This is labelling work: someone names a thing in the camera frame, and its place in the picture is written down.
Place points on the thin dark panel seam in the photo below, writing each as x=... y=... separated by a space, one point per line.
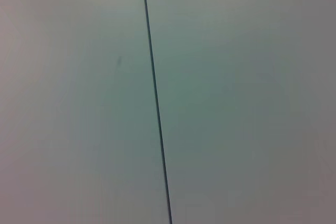
x=156 y=98

